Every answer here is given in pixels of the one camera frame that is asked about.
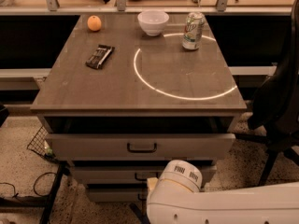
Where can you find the grey drawer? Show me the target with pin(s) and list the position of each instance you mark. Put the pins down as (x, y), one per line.
(115, 174)
(140, 147)
(116, 195)

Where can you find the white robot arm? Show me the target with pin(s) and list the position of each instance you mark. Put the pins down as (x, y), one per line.
(175, 198)

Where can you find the grey drawer cabinet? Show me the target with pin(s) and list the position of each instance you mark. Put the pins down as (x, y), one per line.
(148, 85)

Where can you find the grey top drawer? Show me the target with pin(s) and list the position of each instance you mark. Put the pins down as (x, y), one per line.
(140, 147)

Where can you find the grey bottom drawer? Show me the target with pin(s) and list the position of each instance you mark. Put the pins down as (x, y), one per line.
(116, 195)

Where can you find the black snack bar wrapper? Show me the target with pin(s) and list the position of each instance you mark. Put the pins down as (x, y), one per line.
(99, 57)

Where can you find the white bowl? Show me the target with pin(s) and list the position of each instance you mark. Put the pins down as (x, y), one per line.
(153, 22)

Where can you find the green white soda can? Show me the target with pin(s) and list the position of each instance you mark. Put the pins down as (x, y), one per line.
(193, 30)

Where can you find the orange fruit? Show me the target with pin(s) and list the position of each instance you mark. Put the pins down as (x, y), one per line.
(94, 23)

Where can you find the blue floor tape cross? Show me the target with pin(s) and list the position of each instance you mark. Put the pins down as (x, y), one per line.
(139, 214)

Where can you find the black office chair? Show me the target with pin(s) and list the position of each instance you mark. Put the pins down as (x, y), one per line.
(275, 104)

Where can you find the black metal stand leg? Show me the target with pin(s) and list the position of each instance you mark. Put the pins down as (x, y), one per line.
(45, 202)

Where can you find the black wire basket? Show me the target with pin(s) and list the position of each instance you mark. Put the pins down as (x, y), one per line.
(40, 147)

